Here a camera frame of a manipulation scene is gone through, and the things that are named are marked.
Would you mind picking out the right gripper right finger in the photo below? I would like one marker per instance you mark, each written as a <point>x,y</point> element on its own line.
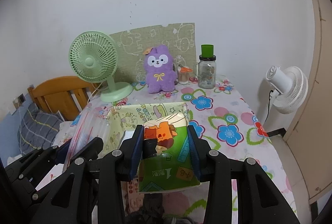
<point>211,166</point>

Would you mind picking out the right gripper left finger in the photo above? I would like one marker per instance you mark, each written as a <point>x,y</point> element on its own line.
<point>118,166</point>

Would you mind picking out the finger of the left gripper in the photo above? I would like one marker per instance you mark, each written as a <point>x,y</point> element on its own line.
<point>72,196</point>
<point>23,175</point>

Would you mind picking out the green tissue pack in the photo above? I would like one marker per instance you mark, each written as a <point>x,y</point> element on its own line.
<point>165,164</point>

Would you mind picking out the clear plastic swab pack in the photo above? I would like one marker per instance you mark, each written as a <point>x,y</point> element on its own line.
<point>92,123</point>

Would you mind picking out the pink wet wipes pack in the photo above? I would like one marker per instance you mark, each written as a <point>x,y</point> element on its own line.
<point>134,199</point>

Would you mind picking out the floral tablecloth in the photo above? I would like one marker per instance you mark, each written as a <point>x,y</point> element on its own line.
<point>222,117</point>

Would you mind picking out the grey plaid pillow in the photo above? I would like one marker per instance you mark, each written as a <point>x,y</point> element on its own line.
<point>37,129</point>

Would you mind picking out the yellow cartoon storage box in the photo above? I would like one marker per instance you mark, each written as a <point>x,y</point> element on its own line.
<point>127,117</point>

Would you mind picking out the glass jar with green cup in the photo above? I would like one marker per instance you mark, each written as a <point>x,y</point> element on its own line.
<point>205,69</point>

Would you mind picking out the cotton swab jar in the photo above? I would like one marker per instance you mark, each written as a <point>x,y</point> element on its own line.
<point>183,74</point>

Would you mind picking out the beige cabinet door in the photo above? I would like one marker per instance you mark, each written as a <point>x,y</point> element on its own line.
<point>309,134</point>

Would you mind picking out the white standing fan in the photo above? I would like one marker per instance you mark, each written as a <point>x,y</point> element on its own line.
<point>281,95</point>

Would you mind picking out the purple plush toy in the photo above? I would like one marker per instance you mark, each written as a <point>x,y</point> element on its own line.
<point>158,65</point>

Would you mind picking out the green desk fan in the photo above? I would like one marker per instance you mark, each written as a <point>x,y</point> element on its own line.
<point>94,58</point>

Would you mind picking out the green cartoon cardboard panel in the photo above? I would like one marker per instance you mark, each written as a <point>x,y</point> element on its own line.
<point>134,45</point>

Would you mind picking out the wall socket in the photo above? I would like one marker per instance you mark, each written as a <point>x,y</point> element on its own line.
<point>21,99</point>

